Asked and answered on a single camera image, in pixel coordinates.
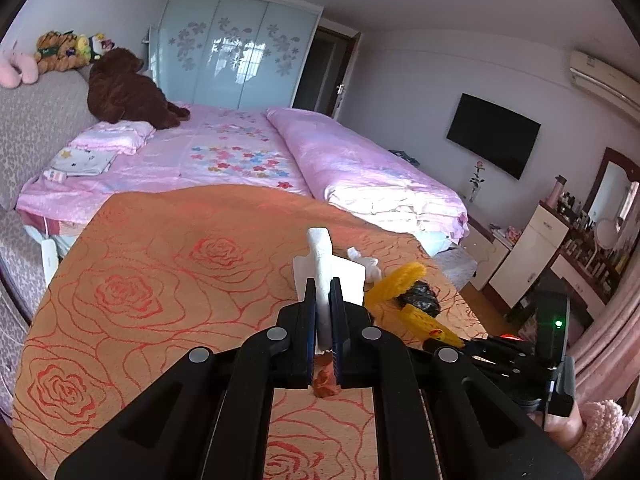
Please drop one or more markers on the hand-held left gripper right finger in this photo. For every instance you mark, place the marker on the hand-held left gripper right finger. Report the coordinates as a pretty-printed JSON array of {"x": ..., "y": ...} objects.
[{"x": 350, "y": 340}]

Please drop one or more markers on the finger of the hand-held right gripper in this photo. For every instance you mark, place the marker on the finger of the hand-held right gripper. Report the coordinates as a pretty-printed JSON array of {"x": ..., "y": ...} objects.
[
  {"x": 500, "y": 375},
  {"x": 490, "y": 347}
]

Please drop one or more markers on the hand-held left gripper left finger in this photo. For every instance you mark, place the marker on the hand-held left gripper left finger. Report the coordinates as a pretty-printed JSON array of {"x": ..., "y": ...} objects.
[{"x": 300, "y": 340}]

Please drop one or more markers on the pink brown paper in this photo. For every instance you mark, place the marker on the pink brown paper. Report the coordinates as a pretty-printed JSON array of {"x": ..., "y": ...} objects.
[{"x": 325, "y": 385}]

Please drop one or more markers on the yellow foam net red sticker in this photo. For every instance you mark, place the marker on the yellow foam net red sticker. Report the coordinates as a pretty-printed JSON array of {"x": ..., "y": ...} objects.
[{"x": 425, "y": 322}]

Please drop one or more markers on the yellow foam fruit net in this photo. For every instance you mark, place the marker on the yellow foam fruit net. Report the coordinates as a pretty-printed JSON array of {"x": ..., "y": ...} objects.
[{"x": 395, "y": 282}]

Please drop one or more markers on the small white sock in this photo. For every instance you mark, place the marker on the small white sock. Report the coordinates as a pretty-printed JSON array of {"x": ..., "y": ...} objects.
[{"x": 367, "y": 265}]

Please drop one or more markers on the black plastic bag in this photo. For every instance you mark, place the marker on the black plastic bag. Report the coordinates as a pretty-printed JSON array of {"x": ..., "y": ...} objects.
[{"x": 420, "y": 300}]

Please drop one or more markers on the white cloth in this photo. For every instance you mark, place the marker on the white cloth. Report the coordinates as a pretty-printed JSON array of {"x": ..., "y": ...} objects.
[
  {"x": 322, "y": 260},
  {"x": 80, "y": 160}
]

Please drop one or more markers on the person's right forearm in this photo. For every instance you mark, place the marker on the person's right forearm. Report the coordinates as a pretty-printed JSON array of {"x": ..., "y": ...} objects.
[{"x": 600, "y": 435}]

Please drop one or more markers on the person's right hand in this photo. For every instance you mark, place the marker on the person's right hand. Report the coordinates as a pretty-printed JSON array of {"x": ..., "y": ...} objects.
[{"x": 562, "y": 427}]

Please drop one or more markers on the pink floral curtain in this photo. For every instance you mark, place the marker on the pink floral curtain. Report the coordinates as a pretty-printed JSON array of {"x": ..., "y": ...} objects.
[{"x": 615, "y": 340}]

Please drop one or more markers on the cream brown dressing table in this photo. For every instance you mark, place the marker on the cream brown dressing table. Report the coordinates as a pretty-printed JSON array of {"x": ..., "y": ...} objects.
[{"x": 575, "y": 277}]

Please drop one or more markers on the cream low television cabinet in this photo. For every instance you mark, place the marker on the cream low television cabinet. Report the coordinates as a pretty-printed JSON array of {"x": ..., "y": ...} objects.
[{"x": 482, "y": 250}]

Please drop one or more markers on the cream tall side cabinet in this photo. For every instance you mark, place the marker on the cream tall side cabinet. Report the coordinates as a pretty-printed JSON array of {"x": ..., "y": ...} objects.
[{"x": 530, "y": 255}]

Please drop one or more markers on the pink floral ornament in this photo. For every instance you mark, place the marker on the pink floral ornament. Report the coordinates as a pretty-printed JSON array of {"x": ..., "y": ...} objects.
[{"x": 513, "y": 232}]

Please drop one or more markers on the light blue duvet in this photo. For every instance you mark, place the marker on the light blue duvet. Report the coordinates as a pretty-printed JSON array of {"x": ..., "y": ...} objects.
[{"x": 435, "y": 241}]

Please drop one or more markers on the round white makeup mirror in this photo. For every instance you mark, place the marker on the round white makeup mirror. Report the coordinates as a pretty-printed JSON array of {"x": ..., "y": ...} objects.
[{"x": 606, "y": 232}]

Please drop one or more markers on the orange rose pattern tablecloth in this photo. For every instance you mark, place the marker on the orange rose pattern tablecloth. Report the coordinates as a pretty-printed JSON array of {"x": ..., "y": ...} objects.
[{"x": 175, "y": 260}]

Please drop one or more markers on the row of cosmetic bottles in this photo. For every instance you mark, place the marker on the row of cosmetic bottles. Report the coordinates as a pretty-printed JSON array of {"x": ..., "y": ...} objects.
[{"x": 575, "y": 210}]

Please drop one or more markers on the clear glass vase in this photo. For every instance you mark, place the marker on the clear glass vase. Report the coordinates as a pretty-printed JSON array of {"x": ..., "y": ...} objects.
[{"x": 475, "y": 196}]

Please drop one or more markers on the pink thermos bottle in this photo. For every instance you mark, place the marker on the pink thermos bottle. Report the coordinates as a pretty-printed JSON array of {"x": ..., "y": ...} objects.
[{"x": 556, "y": 195}]

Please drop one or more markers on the pink folded quilt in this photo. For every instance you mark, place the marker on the pink folded quilt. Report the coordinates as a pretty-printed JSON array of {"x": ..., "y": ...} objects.
[{"x": 360, "y": 170}]

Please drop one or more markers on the pink rose stem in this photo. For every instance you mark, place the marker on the pink rose stem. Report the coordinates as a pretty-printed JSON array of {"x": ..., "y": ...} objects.
[{"x": 479, "y": 165}]

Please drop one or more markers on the brown framed dresser mirror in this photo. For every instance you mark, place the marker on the brown framed dresser mirror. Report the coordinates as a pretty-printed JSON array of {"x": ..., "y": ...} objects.
[{"x": 612, "y": 185}]

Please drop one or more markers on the pink floral bedsheet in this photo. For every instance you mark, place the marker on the pink floral bedsheet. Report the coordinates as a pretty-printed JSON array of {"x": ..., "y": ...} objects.
[{"x": 225, "y": 135}]

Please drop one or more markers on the brown framed room door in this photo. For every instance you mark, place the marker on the brown framed room door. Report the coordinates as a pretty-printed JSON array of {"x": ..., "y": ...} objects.
[{"x": 342, "y": 91}]

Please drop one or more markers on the white flat plastic device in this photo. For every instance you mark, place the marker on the white flat plastic device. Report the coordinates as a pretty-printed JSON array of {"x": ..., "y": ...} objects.
[{"x": 50, "y": 257}]

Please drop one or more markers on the pink folded towel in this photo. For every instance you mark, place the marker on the pink folded towel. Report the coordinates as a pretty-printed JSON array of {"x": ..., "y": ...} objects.
[{"x": 115, "y": 137}]

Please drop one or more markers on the glass door floral wardrobe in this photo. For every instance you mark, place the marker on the glass door floral wardrobe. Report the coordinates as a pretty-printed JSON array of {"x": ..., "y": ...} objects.
[{"x": 225, "y": 50}]

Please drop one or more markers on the large brown teddy bear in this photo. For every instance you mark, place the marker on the large brown teddy bear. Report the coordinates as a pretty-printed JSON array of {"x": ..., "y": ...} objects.
[{"x": 125, "y": 95}]

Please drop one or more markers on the white leaning board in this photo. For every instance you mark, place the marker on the white leaning board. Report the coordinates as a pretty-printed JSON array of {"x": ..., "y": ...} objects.
[{"x": 151, "y": 55}]

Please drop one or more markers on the grey upholstered bed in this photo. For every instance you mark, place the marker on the grey upholstered bed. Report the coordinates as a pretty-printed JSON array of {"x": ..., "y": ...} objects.
[{"x": 40, "y": 125}]

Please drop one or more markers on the colourful small plush toy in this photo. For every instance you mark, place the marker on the colourful small plush toy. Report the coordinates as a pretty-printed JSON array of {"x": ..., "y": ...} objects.
[{"x": 92, "y": 47}]

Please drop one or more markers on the tan bear plush toy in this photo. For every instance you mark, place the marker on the tan bear plush toy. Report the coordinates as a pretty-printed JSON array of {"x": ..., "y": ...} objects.
[{"x": 55, "y": 55}]

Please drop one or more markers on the pink plush toy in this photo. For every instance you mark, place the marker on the pink plush toy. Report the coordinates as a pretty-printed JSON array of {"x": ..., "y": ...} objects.
[{"x": 15, "y": 70}]

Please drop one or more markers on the black wall television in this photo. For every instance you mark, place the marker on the black wall television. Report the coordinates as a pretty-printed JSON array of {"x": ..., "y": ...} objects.
[{"x": 492, "y": 132}]

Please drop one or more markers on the white wall air conditioner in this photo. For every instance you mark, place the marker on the white wall air conditioner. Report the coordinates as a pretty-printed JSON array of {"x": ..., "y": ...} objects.
[{"x": 600, "y": 77}]

